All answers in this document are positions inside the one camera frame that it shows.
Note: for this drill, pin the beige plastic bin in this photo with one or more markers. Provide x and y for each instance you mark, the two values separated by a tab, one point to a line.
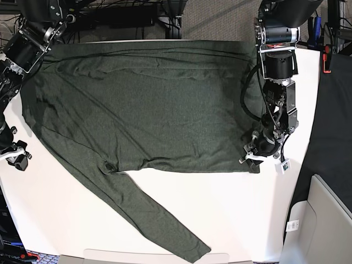
324	234

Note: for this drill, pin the orange clamp bottom left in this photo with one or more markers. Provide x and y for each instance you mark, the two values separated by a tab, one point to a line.
29	257

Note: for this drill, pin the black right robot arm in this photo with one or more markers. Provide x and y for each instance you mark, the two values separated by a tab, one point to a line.
42	23

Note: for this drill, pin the blue handled clamp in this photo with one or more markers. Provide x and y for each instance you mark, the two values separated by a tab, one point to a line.
314	30

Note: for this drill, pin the black printed box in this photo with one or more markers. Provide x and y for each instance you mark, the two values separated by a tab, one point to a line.
12	250

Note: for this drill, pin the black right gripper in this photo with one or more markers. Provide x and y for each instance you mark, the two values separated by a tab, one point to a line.
7	141

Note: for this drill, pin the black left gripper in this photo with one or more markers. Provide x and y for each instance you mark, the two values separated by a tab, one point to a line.
261	147

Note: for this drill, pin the dark green long-sleeve shirt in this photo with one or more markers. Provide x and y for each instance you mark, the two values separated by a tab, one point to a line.
104	109

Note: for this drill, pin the white barcode label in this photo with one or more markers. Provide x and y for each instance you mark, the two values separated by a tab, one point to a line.
292	226

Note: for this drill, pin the black flat electronics box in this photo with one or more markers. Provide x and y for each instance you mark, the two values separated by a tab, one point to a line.
132	23

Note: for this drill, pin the grey metal table leg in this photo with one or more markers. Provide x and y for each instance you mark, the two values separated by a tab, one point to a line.
169	20

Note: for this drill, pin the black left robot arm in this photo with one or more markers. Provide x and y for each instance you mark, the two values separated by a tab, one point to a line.
277	33

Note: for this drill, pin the orange black clamp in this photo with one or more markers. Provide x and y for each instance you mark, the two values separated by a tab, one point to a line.
326	60

